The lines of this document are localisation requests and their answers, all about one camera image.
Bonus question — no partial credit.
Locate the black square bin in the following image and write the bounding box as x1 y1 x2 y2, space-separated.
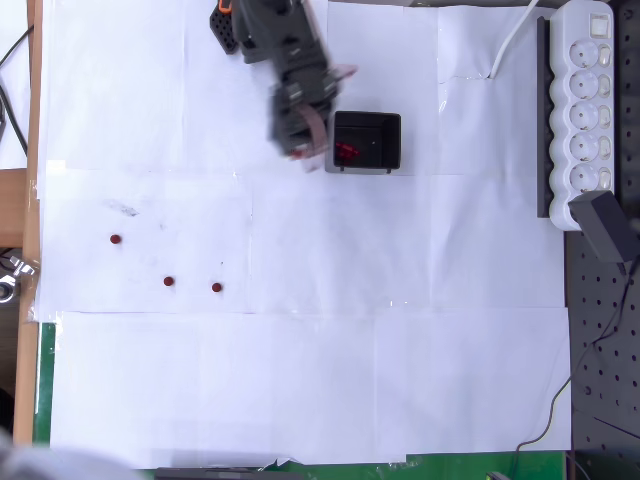
324 110 403 175

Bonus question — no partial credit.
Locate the blurred grey object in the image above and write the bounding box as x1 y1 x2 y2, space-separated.
0 427 139 480

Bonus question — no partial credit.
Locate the white power cable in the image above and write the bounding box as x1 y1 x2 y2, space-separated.
488 0 542 80

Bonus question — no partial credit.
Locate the metal clamp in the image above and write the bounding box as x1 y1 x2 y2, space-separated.
0 253 40 302

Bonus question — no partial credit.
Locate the black pegboard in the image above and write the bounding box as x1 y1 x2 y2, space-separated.
563 0 640 480

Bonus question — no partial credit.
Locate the white paper table cover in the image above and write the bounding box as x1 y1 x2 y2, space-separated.
32 0 574 471

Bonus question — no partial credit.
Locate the black power adapter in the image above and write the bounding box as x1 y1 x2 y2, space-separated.
568 190 635 265

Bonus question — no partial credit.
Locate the thin black adapter cable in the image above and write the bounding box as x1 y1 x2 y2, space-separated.
513 259 637 454

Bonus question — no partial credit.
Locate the white power strip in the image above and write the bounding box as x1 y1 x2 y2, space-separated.
548 0 615 232

